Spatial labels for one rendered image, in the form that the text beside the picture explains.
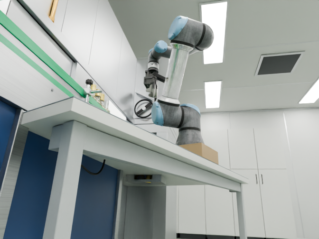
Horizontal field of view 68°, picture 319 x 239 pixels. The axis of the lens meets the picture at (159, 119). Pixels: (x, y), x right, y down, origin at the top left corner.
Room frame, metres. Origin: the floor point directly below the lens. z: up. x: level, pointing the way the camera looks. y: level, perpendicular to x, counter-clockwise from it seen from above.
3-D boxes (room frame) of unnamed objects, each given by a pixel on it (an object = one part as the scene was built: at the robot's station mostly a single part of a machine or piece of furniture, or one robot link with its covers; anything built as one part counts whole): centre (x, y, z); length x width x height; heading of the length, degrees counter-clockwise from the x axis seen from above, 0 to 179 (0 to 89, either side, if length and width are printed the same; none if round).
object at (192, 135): (1.19, -0.16, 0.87); 0.15 x 0.15 x 0.10
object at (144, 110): (2.28, 0.16, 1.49); 0.21 x 0.05 x 0.21; 78
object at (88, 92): (0.85, 0.27, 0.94); 0.07 x 0.04 x 0.13; 78
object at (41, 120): (1.54, 0.39, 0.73); 1.58 x 1.52 x 0.04; 147
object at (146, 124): (2.63, 0.03, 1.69); 0.70 x 0.37 x 0.89; 168
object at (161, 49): (1.27, 0.00, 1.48); 0.11 x 0.11 x 0.08; 21
